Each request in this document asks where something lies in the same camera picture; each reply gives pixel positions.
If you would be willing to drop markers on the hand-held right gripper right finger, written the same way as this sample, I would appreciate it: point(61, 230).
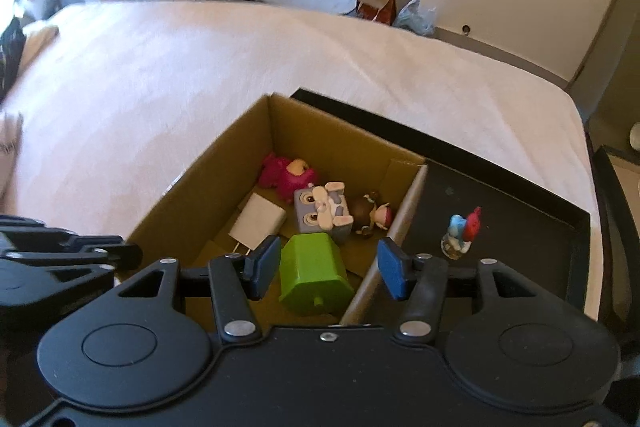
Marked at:
point(392, 269)

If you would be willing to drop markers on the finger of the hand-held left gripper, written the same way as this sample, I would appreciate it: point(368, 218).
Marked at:
point(35, 227)
point(131, 256)

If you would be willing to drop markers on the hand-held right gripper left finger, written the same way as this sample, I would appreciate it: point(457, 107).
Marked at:
point(265, 264)

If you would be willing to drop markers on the white charger plug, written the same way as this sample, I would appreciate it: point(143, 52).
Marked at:
point(257, 219)

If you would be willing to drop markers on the green cube toy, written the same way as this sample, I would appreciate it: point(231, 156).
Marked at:
point(312, 267)

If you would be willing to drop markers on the brown small figurine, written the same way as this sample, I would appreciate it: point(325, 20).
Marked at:
point(370, 212)

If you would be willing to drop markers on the grey cube rabbit toy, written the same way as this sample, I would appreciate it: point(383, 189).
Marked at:
point(325, 212)

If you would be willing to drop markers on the black tray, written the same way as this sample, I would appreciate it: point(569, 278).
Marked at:
point(500, 232)

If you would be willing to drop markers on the white printed bag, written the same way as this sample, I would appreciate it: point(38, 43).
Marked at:
point(10, 157)

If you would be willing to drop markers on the blue and red figurine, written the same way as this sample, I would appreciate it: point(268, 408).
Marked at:
point(460, 232)

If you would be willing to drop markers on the red plush-like toy figure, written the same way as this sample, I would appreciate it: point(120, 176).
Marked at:
point(285, 179)

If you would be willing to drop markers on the dark cloth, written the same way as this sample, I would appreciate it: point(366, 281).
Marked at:
point(10, 57)

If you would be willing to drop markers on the black chair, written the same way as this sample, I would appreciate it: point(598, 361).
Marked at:
point(620, 232)

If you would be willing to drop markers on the clear plastic bag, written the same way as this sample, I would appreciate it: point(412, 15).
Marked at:
point(415, 19)

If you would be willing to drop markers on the white cup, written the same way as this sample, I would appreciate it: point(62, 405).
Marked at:
point(636, 136)

